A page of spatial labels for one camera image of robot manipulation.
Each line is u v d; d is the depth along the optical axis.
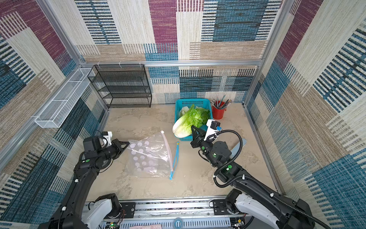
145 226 0.68
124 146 0.76
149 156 0.79
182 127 0.69
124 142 0.78
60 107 0.74
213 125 0.59
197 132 0.67
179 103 1.11
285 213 0.41
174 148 0.94
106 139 0.66
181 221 0.70
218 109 1.06
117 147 0.70
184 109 1.08
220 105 1.08
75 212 0.42
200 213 0.73
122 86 1.10
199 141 0.60
